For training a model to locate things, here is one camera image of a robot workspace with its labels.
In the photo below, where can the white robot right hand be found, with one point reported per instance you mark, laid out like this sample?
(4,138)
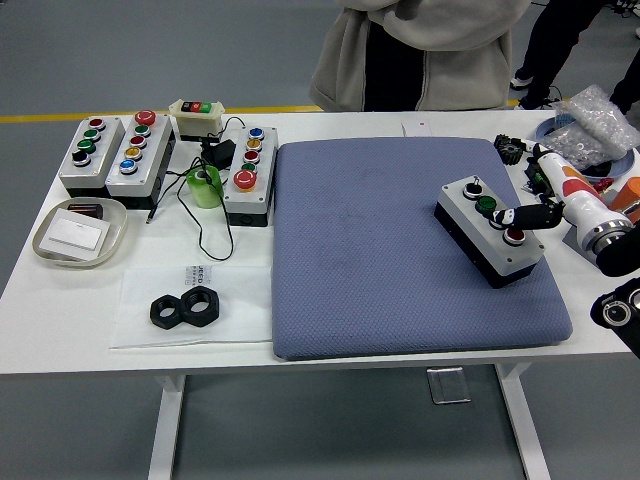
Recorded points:
(575,192)

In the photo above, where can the grey four-button control box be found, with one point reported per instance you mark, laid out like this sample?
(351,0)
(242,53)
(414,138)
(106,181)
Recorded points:
(457,197)

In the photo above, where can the narrow grey emergency-stop button box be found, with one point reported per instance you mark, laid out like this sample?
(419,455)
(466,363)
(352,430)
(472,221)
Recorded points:
(265,165)

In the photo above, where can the wide grey emergency-stop button box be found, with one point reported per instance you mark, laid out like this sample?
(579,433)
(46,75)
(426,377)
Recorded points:
(150,160)

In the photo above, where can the small red clip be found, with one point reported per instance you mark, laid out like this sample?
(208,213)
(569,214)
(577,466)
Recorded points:
(602,184)

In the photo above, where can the orange cylinder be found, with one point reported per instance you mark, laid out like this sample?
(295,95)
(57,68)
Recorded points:
(630,197)

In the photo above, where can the blue round plate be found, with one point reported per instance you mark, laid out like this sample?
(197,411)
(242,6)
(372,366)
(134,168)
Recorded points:
(545,131)

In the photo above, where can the bubble-wrap bag of washers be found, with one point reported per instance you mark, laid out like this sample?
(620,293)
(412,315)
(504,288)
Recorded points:
(595,125)

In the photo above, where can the black toothed gear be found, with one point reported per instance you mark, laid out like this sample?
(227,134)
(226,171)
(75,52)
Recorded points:
(507,150)

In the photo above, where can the person in black trousers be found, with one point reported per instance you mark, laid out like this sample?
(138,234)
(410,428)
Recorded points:
(565,45)

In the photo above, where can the blue-grey woven mat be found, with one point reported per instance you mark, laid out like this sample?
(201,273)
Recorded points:
(375,250)

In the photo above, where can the white table leg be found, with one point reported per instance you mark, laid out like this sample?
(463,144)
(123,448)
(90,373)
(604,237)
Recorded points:
(525,430)
(165,430)

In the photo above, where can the black power adapter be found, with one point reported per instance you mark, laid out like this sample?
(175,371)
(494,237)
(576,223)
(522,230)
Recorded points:
(220,152)

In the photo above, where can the green tape roll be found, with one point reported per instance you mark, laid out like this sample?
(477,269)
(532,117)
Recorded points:
(205,195)

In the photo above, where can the large black hex nut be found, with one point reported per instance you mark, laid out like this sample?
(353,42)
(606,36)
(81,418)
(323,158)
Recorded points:
(210,315)

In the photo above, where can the small black hex nut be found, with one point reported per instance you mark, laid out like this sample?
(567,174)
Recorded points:
(157,320)

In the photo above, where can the clear printed plastic bag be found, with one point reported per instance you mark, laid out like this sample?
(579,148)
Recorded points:
(140,300)

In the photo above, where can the white shallow tray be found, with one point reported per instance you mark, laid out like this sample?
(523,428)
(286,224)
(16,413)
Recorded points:
(117,220)

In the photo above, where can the grey box with black knob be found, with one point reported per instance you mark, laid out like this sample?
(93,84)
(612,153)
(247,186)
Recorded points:
(107,145)

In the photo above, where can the metal bracket under table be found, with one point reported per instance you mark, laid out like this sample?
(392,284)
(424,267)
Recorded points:
(450,385)

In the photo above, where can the cream red-green switch box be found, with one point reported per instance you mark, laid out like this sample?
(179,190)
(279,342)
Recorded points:
(197,120)

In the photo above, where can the white wall switch panel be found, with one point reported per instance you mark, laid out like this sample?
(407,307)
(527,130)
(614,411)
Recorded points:
(75,235)

